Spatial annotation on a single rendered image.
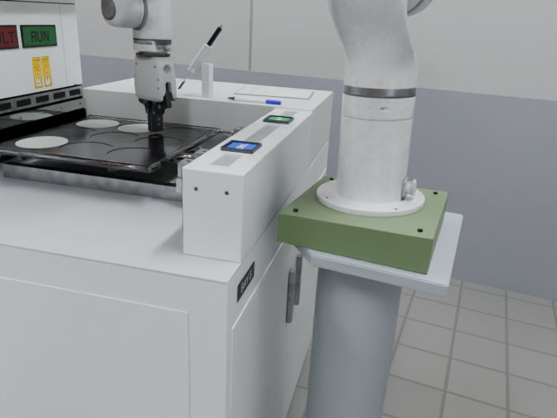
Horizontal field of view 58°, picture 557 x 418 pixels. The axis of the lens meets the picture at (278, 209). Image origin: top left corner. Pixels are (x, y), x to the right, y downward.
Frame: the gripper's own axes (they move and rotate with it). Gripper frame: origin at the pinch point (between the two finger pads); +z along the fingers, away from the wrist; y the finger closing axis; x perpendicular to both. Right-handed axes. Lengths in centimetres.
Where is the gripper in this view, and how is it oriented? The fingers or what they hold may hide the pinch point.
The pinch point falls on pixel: (155, 122)
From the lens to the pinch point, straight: 122.4
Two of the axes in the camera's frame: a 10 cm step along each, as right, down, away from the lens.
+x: -6.3, 2.5, -7.3
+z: -0.5, 9.3, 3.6
